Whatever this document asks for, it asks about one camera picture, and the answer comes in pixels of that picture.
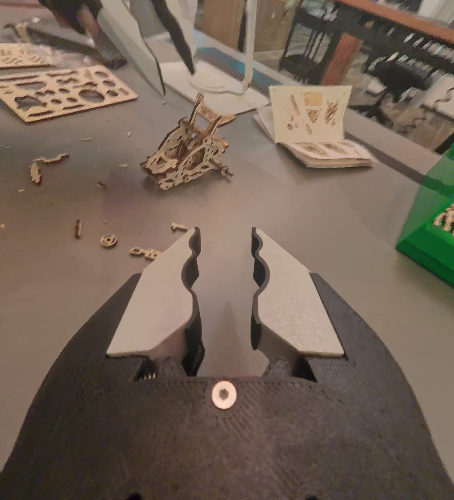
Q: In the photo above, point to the small wooden bar part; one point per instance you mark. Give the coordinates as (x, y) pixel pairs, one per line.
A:
(78, 229)

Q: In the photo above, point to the long holed wooden strip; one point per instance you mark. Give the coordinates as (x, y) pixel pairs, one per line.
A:
(143, 253)

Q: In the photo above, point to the wooden cutout parts sheet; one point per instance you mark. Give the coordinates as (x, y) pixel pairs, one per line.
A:
(0, 84)

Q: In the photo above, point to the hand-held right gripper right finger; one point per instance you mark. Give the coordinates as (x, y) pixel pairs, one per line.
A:
(297, 312)

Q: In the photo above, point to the short ornamented wooden strip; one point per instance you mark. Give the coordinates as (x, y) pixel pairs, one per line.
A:
(35, 173)

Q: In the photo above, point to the black office chair base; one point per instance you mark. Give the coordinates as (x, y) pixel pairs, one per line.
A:
(391, 82)

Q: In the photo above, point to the green plastic bin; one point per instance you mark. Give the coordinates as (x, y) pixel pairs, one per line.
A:
(430, 218)

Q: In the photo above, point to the round wooden wheel part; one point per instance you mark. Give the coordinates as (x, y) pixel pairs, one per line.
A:
(102, 241)

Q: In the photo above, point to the white instruction booklet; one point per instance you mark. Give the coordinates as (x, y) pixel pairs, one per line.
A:
(309, 113)

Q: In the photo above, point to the clear plastic bag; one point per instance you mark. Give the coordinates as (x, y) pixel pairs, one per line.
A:
(70, 58)

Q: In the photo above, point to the small T-shaped wooden piece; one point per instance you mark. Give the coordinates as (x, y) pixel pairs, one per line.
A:
(179, 227)

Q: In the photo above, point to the wood-edged workbench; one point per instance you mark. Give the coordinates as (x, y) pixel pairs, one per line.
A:
(406, 21)

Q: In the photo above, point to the wooden model car chassis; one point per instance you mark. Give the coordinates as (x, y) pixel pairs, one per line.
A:
(187, 156)

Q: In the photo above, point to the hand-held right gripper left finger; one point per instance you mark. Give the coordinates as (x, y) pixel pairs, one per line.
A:
(152, 312)

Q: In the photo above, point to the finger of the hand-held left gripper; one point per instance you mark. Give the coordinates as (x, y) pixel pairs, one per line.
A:
(133, 35)
(180, 23)

